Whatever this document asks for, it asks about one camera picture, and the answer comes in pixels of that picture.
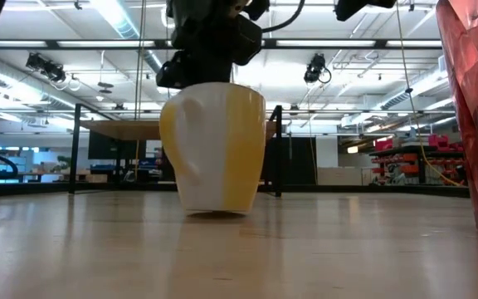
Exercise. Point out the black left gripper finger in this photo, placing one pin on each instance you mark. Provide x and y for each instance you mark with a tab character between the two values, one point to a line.
212	68
172	76

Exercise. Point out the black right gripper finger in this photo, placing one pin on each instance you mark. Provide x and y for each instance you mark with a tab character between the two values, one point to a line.
355	6

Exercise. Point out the yellow and white ceramic mug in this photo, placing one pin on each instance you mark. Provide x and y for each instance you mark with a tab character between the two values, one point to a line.
218	149

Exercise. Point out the wooden shelf with black legs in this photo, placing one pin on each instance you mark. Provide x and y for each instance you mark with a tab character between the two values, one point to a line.
118	129

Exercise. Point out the rack with red bins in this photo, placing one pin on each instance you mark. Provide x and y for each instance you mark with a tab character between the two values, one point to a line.
413	160

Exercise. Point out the black overhead frame beam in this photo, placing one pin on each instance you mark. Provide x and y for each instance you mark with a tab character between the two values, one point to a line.
326	43

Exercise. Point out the long black ceiling camera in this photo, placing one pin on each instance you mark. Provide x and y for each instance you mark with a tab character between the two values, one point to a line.
46	66

